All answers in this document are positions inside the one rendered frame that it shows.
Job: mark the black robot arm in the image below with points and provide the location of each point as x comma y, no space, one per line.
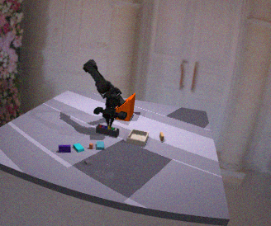
104,86

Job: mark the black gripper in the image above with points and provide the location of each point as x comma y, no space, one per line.
121,115

